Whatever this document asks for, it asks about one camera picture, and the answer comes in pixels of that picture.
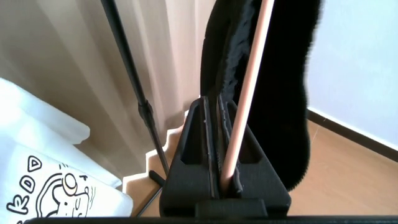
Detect white printed t-shirt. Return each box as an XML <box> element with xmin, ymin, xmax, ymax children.
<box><xmin>0</xmin><ymin>77</ymin><xmax>134</xmax><ymax>218</ymax></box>

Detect beige curtain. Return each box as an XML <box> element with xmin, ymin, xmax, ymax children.
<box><xmin>0</xmin><ymin>0</ymin><xmax>219</xmax><ymax>182</ymax></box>

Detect black shorts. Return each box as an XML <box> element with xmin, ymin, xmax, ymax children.
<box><xmin>199</xmin><ymin>0</ymin><xmax>323</xmax><ymax>192</ymax></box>

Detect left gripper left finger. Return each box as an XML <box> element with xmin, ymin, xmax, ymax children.
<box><xmin>159</xmin><ymin>96</ymin><xmax>218</xmax><ymax>218</ymax></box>

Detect pink clothes hanger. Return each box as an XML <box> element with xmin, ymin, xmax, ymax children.
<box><xmin>218</xmin><ymin>0</ymin><xmax>275</xmax><ymax>194</ymax></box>

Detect black clothes rack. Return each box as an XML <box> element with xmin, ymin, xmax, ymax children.
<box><xmin>99</xmin><ymin>0</ymin><xmax>171</xmax><ymax>218</ymax></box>

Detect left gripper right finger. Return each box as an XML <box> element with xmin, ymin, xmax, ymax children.
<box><xmin>216</xmin><ymin>97</ymin><xmax>292</xmax><ymax>218</ymax></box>

